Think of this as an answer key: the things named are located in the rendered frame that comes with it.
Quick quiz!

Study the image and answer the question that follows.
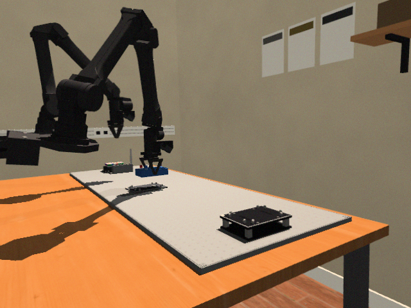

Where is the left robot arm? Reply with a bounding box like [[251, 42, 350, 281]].
[[30, 22, 135, 133]]

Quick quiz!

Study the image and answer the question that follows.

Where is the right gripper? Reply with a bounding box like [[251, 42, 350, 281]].
[[139, 140, 163, 175]]

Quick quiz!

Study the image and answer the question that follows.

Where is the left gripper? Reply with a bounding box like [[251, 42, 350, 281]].
[[107, 110, 124, 138]]

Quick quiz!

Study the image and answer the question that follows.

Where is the blue grid rack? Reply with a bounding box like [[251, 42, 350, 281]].
[[135, 167, 168, 178]]

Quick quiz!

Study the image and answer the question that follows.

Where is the white perforated base plate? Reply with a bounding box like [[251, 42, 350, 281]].
[[69, 166, 352, 275]]

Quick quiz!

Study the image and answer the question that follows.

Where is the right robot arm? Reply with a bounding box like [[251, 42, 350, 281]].
[[52, 7, 173, 153]]

